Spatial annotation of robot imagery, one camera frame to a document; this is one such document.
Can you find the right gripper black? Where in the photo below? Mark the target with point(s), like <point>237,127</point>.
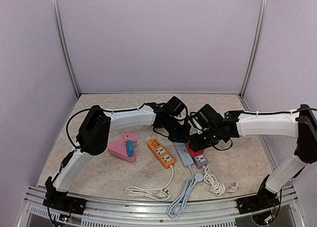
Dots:
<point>196,142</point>

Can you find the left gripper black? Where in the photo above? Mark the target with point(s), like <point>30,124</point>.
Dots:
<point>183,137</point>

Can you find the red cube socket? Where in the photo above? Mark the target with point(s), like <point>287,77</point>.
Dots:
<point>192,153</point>

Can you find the light blue power strip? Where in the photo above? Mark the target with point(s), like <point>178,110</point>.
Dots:
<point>181,149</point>

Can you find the purple power strip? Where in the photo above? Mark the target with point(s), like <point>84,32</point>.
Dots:
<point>200,161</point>

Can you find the orange power strip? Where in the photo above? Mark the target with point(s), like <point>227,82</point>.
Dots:
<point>161,153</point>

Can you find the blue plug adapter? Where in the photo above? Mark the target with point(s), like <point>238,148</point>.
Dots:
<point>130,148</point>

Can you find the pink square plug adapter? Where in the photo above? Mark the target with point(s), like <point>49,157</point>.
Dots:
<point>130,135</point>

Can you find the pink triangular socket base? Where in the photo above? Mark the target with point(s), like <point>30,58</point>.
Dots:
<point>118,149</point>

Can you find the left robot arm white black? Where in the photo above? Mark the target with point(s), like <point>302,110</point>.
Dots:
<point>93,133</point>

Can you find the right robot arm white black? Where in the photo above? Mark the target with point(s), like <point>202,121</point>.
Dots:
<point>300,123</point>

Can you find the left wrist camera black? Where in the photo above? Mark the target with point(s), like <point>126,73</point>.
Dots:
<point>174,105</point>

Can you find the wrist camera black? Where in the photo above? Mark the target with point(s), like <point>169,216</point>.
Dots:
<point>206,118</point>
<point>174,105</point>

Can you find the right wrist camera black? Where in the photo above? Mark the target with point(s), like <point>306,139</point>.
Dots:
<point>206,118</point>

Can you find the aluminium front rail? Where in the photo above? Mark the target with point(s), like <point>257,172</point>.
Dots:
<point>106,212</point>

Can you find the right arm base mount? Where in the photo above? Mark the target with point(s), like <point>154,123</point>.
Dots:
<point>262,200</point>

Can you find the right aluminium corner post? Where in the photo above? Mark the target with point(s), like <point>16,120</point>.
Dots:
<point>254,48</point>

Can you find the aluminium corner post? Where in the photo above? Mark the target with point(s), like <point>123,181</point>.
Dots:
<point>64,47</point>
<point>254,48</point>

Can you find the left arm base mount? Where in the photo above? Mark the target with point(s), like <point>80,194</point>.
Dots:
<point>63,202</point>

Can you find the left aluminium corner post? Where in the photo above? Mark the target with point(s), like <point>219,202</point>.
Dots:
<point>64,47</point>

